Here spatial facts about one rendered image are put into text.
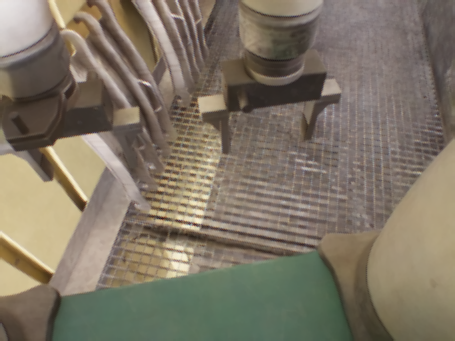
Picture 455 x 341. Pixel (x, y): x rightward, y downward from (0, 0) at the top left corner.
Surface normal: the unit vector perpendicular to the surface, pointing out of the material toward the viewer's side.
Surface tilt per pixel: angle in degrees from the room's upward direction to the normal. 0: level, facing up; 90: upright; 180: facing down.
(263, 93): 90
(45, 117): 0
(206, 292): 0
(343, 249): 15
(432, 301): 87
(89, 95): 0
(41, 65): 90
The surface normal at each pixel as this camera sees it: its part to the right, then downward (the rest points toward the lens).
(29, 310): 0.13, -0.72
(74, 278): -0.02, -0.56
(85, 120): 0.18, 0.81
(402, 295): -0.97, 0.22
